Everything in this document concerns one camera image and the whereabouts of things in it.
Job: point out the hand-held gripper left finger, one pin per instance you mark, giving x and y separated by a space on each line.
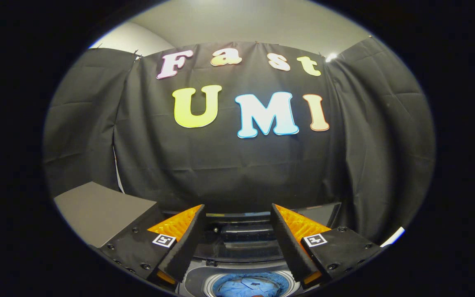
188 247

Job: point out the small ceiling light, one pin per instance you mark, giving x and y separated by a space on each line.
330 57

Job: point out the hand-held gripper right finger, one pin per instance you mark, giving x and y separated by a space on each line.
289 247

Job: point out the grey top-load washing machine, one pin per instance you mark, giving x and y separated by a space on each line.
198 274

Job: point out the white flat board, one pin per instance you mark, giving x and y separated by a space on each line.
394 236

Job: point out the black backdrop cloth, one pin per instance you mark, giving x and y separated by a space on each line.
229 165

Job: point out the dark washing machine lid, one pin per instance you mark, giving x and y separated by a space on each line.
241 243

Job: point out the grey side table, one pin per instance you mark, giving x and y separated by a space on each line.
97 210

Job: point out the light blue polo shirt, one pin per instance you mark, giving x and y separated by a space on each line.
248 286

